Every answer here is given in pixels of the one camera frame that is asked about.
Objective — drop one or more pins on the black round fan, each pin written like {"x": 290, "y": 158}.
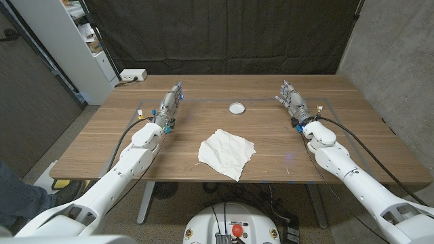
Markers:
{"x": 165, "y": 189}

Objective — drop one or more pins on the red emergency stop button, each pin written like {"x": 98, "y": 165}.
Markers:
{"x": 237, "y": 230}

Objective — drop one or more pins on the black floor power strip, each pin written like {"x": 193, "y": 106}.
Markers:
{"x": 291, "y": 234}

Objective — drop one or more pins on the black backdrop curtain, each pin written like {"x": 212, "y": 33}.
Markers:
{"x": 220, "y": 34}

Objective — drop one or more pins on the white paper towel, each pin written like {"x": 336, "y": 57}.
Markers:
{"x": 225, "y": 152}

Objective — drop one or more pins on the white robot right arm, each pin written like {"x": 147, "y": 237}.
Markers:
{"x": 356, "y": 183}

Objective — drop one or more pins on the white power strip box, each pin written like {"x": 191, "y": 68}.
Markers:
{"x": 134, "y": 74}

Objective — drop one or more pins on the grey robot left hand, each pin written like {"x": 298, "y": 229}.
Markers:
{"x": 167, "y": 108}

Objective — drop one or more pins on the brown cardboard box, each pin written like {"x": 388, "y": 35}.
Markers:
{"x": 95, "y": 45}

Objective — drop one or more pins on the black backdrop stand pole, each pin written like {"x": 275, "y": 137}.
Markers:
{"x": 101, "y": 40}
{"x": 356, "y": 13}

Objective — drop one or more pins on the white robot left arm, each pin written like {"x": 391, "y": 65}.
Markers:
{"x": 129, "y": 166}

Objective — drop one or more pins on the person's leg in jeans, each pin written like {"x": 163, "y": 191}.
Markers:
{"x": 20, "y": 196}

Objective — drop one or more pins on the dark person's shoe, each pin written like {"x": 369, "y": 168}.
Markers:
{"x": 69, "y": 191}

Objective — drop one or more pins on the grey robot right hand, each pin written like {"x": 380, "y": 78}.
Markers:
{"x": 295, "y": 103}

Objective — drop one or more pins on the white round jar lid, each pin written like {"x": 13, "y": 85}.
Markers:
{"x": 236, "y": 108}

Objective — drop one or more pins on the yellow object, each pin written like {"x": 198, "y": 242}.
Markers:
{"x": 61, "y": 184}

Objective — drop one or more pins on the white shelf cabinet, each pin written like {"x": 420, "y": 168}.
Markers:
{"x": 68, "y": 51}

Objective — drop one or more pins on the grey metal table leg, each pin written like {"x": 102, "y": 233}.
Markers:
{"x": 317, "y": 206}
{"x": 146, "y": 203}

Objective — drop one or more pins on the white robot torso base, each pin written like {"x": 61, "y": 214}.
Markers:
{"x": 210, "y": 223}

